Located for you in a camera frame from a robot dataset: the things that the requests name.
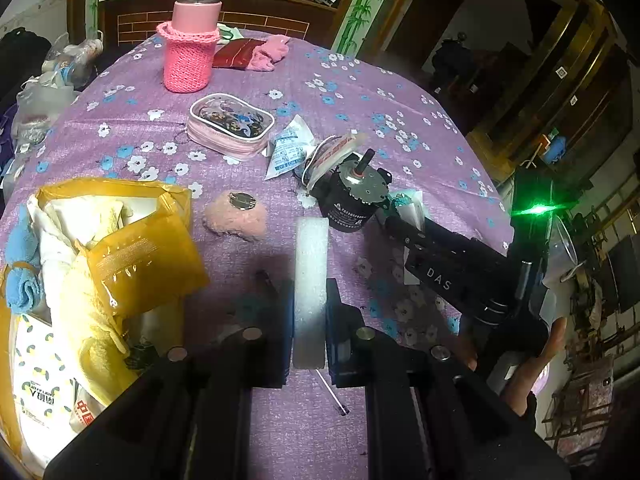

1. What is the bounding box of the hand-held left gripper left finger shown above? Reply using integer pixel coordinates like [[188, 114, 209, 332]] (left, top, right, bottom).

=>
[[44, 271, 296, 480]]

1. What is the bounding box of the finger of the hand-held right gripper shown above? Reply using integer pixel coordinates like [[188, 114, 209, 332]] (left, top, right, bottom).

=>
[[382, 214, 512, 272], [404, 245, 510, 329]]

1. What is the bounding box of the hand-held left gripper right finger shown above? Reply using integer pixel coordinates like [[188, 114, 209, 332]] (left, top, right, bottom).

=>
[[325, 276, 572, 480]]

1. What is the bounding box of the white foam block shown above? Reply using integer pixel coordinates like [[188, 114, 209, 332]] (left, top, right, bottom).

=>
[[292, 217, 330, 371]]

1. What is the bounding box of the amber zip bag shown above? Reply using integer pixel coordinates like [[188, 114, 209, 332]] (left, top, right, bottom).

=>
[[75, 200, 210, 318]]

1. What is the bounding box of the yellow plastic bag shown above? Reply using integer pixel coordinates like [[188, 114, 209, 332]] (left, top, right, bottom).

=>
[[0, 176, 196, 476]]

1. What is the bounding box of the yellow towel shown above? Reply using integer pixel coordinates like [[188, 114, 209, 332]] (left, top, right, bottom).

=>
[[52, 240, 146, 408]]

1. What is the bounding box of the white tissue packet red print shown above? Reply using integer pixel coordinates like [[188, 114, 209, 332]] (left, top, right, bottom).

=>
[[67, 385, 108, 433]]

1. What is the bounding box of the white towel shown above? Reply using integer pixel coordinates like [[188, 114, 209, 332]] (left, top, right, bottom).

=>
[[27, 195, 126, 281]]

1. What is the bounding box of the blue towel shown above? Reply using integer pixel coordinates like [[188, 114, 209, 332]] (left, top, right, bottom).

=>
[[0, 205, 43, 316]]

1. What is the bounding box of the person's right hand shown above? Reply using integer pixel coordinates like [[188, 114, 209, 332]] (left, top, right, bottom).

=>
[[499, 316, 569, 417]]

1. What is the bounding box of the clear plastic cup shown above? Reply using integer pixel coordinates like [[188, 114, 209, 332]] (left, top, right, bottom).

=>
[[547, 215, 581, 281]]

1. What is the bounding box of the thin metal pin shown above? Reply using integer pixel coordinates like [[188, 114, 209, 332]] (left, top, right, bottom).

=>
[[315, 370, 351, 417]]

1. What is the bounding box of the black electric motor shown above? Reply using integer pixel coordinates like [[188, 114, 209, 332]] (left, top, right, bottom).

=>
[[307, 149, 393, 233]]

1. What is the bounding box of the pink fuzzy hair clip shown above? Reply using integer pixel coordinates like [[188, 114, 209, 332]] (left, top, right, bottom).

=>
[[201, 191, 268, 241]]

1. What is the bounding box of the blue toy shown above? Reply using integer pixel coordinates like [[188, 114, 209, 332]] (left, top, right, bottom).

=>
[[545, 135, 568, 166]]

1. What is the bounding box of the white red striped packet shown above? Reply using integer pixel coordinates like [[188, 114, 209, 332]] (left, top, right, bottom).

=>
[[300, 130, 368, 186]]

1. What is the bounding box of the purple floral tablecloth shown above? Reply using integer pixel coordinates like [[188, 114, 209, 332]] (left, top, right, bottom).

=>
[[0, 35, 516, 480]]

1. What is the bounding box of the small black object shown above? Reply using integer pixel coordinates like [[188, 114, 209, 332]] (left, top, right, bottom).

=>
[[125, 342, 156, 371]]

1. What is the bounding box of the blue white small sachet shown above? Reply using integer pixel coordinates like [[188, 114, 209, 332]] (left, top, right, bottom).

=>
[[263, 115, 315, 181]]

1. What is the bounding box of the wooden shelf unit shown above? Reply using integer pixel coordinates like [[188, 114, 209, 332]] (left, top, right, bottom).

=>
[[467, 0, 636, 181]]

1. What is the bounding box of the pink clear cosmetic pouch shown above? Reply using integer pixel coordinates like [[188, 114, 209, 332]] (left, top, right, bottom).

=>
[[186, 94, 276, 162]]

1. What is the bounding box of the dark wooden door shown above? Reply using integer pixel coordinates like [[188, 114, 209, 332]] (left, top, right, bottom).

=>
[[395, 0, 466, 91]]

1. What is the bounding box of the bamboo painted panel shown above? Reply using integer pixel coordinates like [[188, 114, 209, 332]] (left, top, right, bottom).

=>
[[332, 0, 393, 56]]

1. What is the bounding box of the lemon print tissue pack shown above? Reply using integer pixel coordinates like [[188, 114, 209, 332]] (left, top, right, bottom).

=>
[[12, 310, 81, 461]]

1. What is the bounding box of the pink cloth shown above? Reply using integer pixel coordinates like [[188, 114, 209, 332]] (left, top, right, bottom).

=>
[[245, 34, 291, 72]]

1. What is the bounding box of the dark red pouch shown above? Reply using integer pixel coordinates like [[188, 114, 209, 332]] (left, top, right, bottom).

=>
[[212, 39, 266, 71]]

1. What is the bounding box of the pink bottle with knitted sleeve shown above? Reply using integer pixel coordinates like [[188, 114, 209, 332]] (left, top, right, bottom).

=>
[[156, 0, 222, 93]]

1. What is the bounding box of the wooden cabinet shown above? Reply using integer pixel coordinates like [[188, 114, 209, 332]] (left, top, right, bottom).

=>
[[67, 0, 431, 56]]

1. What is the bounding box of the pile of plastic bags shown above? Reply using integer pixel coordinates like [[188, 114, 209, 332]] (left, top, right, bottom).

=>
[[15, 32, 103, 151]]

